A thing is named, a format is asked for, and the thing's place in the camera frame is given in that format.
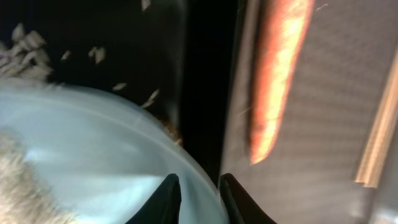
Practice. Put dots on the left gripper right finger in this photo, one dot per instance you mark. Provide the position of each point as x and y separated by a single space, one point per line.
241 208

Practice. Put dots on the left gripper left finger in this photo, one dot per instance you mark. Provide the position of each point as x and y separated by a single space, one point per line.
163 206

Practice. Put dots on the light blue rice bowl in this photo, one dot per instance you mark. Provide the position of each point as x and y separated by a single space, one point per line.
89 146

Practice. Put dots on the black waste tray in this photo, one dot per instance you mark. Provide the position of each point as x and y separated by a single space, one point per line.
180 52

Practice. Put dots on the wooden chopstick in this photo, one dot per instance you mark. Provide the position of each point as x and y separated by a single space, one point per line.
379 140

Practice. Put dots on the orange carrot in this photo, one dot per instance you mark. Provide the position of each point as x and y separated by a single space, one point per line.
281 34

